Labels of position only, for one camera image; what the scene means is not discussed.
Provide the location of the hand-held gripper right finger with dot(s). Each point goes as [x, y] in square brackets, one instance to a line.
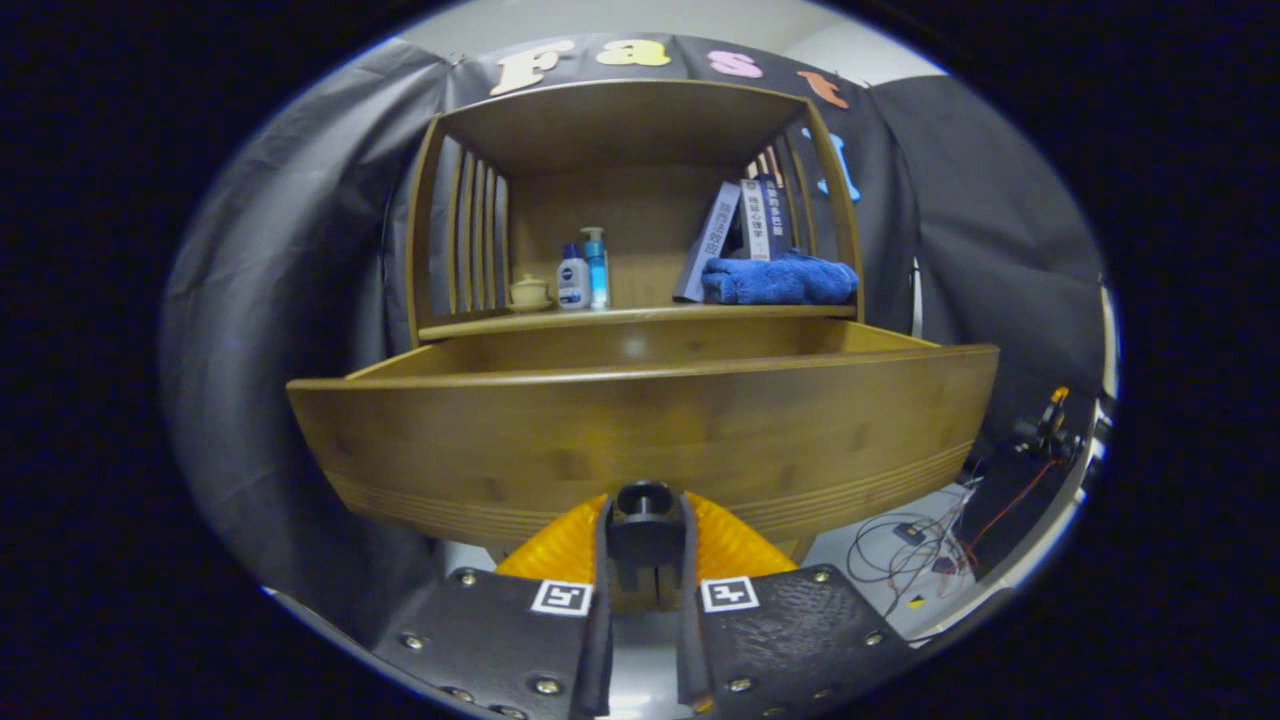
[790, 640]

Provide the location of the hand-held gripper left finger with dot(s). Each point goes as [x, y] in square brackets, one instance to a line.
[500, 640]

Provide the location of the wooden drawer with black knob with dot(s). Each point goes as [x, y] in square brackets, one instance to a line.
[640, 430]

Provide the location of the wooden countertop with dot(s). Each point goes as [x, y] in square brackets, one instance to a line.
[640, 314]

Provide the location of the wooden cabinet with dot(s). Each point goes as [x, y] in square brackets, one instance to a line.
[620, 125]

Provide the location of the black equipment with orange tip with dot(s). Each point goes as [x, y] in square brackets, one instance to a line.
[1045, 430]

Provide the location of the cream lidded tea cup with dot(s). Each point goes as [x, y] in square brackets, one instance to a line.
[528, 293]

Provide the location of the blue towel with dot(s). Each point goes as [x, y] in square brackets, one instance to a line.
[780, 282]

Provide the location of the white bottle with blue cap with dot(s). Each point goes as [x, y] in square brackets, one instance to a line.
[573, 285]

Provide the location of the blue pump bottle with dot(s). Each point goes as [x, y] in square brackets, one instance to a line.
[597, 270]

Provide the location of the grey book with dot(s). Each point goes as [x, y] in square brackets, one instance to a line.
[710, 240]

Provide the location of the dark blue book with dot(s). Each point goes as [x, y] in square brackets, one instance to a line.
[776, 215]

